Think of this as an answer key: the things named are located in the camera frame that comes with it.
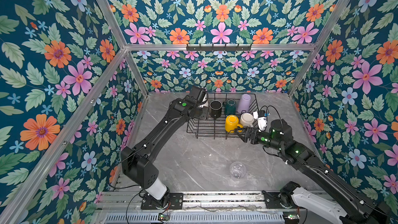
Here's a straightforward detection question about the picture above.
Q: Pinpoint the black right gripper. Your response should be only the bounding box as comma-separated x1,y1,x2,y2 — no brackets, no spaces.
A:
234,127,284,153

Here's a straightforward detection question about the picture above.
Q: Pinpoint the cream white mug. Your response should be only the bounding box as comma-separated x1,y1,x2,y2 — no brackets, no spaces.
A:
200,94,209,108

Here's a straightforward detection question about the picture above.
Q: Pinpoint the black mug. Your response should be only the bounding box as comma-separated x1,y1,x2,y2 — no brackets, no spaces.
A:
209,100,223,120

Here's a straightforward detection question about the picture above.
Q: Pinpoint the white mug red inside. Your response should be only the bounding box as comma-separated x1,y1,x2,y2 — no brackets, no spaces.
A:
239,113,255,128

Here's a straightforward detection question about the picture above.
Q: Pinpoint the yellow mug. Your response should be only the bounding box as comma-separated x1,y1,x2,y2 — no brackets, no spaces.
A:
224,115,243,133

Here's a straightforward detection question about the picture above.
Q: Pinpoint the green mug cream inside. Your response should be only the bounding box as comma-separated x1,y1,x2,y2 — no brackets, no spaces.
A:
223,99,236,116

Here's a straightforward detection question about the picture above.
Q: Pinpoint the lilac cup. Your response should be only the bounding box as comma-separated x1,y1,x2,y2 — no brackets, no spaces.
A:
236,94,251,115

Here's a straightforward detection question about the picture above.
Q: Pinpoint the clear glass cup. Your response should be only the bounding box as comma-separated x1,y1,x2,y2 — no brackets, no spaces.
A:
230,162,246,179

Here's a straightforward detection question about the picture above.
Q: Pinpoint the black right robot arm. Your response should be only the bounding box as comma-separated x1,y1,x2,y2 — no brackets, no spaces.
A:
234,119,392,224

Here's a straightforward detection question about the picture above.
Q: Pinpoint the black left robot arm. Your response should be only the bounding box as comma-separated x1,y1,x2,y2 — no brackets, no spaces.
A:
120,86,208,208

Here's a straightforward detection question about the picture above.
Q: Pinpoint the black wire dish rack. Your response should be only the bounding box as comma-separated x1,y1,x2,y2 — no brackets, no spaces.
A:
187,92,260,139

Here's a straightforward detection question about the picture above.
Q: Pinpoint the black hook rail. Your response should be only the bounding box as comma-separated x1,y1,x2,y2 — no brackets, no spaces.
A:
186,44,252,52

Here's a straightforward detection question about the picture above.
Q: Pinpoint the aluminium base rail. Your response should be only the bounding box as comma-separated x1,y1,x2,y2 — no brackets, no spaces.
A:
99,191,312,224

